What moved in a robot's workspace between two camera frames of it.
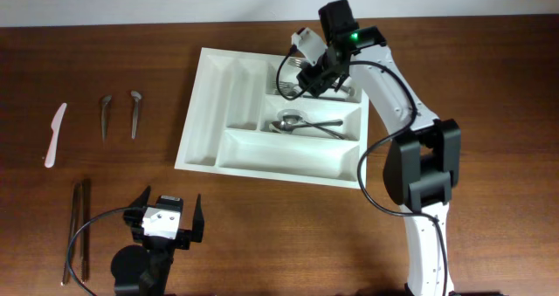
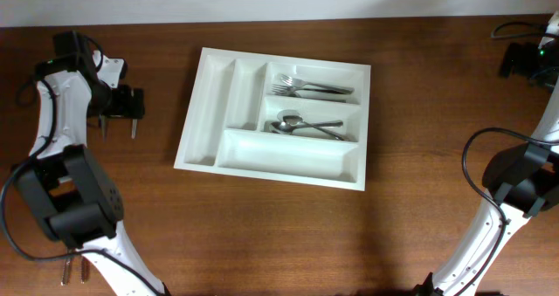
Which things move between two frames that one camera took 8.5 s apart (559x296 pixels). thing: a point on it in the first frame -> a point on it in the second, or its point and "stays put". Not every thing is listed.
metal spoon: x=282 y=127 stays put
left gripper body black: x=188 y=235 -> x=124 y=111
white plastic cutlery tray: x=238 y=124 stays put
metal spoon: x=299 y=117 stays put
